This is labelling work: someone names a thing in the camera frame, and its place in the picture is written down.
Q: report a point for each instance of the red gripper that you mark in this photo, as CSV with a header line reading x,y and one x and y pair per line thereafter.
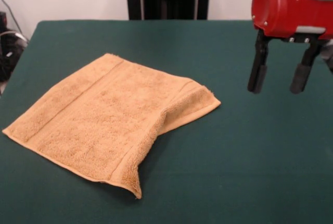
x,y
286,15

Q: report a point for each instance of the tan terry towel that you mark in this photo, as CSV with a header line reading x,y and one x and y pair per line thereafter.
x,y
109,125

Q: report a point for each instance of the grey tripod base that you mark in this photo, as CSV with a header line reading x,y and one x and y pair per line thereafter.
x,y
327,57

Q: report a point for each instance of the dark green table cloth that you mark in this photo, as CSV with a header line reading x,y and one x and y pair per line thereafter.
x,y
234,143

